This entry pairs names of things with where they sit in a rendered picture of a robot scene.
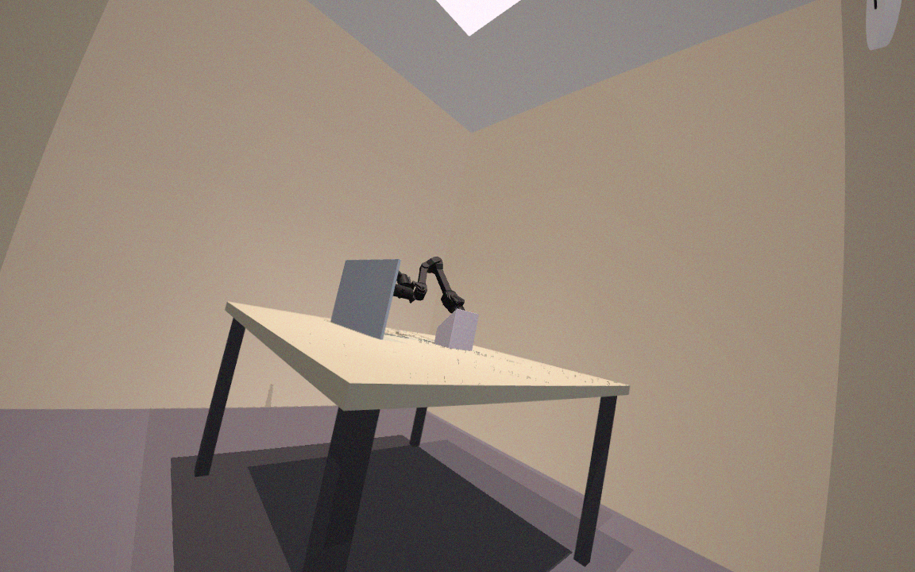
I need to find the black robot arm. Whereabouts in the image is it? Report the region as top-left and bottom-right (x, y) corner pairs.
(397, 257), (465, 314)

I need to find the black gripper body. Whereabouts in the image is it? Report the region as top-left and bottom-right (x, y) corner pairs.
(393, 271), (405, 299)

